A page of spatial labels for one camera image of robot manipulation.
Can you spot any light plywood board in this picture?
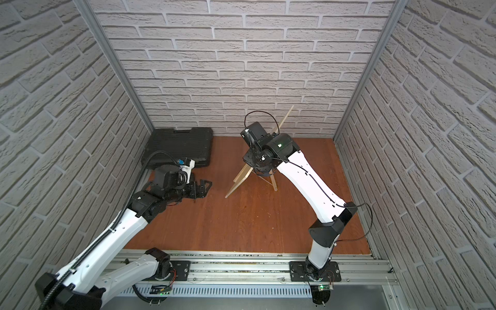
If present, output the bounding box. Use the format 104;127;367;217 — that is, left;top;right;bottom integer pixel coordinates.
225;105;294;198

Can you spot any wooden easel frame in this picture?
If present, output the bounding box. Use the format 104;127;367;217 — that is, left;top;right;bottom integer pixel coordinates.
252;170;278;192

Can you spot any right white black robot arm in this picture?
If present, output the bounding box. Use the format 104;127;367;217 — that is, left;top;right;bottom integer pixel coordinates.
240;122;357;281

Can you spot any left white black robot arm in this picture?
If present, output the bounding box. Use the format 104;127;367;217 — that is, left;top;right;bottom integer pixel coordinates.
35;162;212;309

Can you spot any black plastic tool case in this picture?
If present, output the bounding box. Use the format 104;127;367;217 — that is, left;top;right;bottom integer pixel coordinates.
141;127;213;168

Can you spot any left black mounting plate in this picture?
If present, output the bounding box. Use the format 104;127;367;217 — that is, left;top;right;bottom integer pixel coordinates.
153;260;191;282

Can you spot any black mounting plate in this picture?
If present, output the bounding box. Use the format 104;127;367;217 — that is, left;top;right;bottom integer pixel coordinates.
153;260;191;282
289;260;342;282

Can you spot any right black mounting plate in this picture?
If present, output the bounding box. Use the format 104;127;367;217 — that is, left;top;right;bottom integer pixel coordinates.
289;260;342;282

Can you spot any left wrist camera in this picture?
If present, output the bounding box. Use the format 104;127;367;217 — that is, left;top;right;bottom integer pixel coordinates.
178;158;196;183

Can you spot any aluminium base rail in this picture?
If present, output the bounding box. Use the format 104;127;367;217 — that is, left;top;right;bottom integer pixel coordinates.
121;251;399;299

